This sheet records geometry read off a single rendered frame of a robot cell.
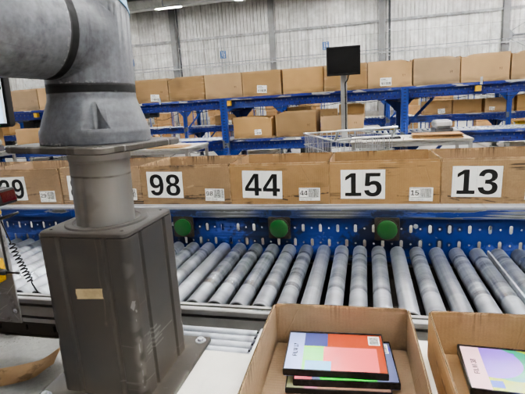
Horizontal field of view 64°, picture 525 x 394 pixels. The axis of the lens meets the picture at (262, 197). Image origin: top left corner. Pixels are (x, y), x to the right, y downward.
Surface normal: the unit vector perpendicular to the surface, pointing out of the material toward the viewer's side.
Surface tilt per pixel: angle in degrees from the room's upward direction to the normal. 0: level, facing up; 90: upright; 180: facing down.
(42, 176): 90
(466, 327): 90
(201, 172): 90
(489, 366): 0
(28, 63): 144
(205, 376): 0
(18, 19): 95
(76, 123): 70
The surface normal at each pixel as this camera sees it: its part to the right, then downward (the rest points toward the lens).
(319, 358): -0.06, -0.97
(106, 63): 0.66, 0.14
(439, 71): -0.24, 0.22
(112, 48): 0.81, 0.18
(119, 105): 0.71, -0.22
